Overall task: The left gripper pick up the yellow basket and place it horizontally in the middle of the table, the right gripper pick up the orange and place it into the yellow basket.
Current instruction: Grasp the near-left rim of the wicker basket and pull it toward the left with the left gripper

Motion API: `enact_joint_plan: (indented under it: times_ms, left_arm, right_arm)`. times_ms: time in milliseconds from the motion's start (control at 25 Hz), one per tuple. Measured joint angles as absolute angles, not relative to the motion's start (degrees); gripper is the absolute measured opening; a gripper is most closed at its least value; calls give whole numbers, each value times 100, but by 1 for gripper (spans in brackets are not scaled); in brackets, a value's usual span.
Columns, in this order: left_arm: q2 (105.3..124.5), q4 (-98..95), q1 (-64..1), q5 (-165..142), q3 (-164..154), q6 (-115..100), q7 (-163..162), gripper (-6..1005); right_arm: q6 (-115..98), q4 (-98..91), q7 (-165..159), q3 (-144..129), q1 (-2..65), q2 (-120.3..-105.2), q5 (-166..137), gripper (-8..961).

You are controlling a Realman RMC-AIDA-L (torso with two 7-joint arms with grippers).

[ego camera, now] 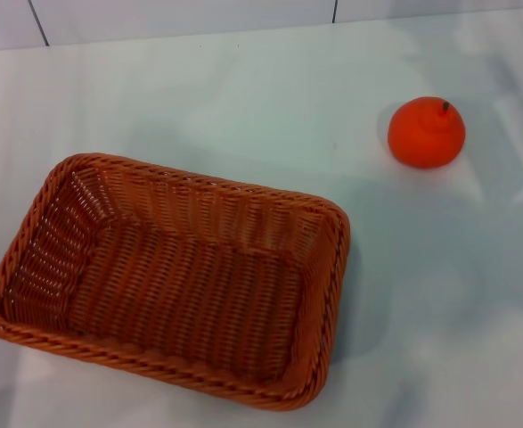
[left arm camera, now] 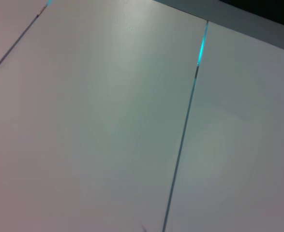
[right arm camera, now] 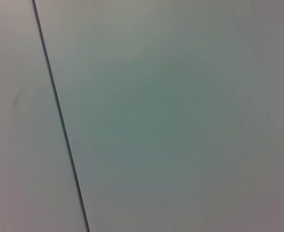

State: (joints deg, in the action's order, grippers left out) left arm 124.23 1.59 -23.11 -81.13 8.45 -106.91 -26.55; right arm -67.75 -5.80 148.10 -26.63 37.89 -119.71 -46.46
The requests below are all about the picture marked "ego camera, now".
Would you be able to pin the orange-brown woven rectangular basket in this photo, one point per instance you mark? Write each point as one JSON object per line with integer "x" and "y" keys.
{"x": 190, "y": 285}

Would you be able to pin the orange tangerine fruit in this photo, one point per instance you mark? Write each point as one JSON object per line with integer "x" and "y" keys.
{"x": 421, "y": 138}

